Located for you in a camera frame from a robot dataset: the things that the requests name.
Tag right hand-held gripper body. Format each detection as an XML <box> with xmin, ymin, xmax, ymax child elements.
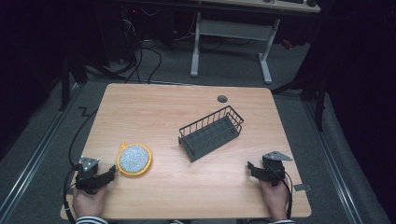
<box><xmin>257</xmin><ymin>150</ymin><xmax>294</xmax><ymax>188</ymax></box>

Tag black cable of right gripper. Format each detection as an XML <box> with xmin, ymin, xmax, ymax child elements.
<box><xmin>279</xmin><ymin>169</ymin><xmax>294</xmax><ymax>220</ymax></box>

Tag black floor cables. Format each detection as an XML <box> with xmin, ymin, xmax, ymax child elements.
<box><xmin>87</xmin><ymin>6</ymin><xmax>200</xmax><ymax>85</ymax></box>

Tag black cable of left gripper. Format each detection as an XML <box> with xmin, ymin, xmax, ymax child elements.
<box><xmin>63</xmin><ymin>106</ymin><xmax>99</xmax><ymax>224</ymax></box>

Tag person's left hand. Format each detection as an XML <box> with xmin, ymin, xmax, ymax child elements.
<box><xmin>73</xmin><ymin>185</ymin><xmax>107</xmax><ymax>219</ymax></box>

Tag person's striped left sleeve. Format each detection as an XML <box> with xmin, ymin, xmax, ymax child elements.
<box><xmin>74</xmin><ymin>216</ymin><xmax>109</xmax><ymax>224</ymax></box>

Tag person's right hand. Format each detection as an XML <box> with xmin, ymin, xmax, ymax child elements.
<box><xmin>259</xmin><ymin>177</ymin><xmax>290</xmax><ymax>221</ymax></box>

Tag round yellow-rimmed scouring pad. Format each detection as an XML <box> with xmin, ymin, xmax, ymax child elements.
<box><xmin>116</xmin><ymin>142</ymin><xmax>153</xmax><ymax>177</ymax></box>

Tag dark wire basket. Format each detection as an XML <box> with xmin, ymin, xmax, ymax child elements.
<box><xmin>177</xmin><ymin>105</ymin><xmax>245</xmax><ymax>163</ymax></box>

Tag white-legged desk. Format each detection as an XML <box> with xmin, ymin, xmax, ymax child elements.
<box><xmin>190</xmin><ymin>0</ymin><xmax>321</xmax><ymax>85</ymax></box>

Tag black metal stand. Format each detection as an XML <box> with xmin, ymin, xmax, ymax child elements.
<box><xmin>271</xmin><ymin>46</ymin><xmax>331</xmax><ymax>132</ymax></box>
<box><xmin>58</xmin><ymin>55</ymin><xmax>90</xmax><ymax>112</ymax></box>

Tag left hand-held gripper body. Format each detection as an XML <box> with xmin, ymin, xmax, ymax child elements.
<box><xmin>74</xmin><ymin>155</ymin><xmax>108</xmax><ymax>196</ymax></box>

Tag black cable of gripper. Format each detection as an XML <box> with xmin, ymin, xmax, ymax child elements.
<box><xmin>63</xmin><ymin>106</ymin><xmax>99</xmax><ymax>224</ymax></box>
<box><xmin>279</xmin><ymin>169</ymin><xmax>294</xmax><ymax>220</ymax></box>

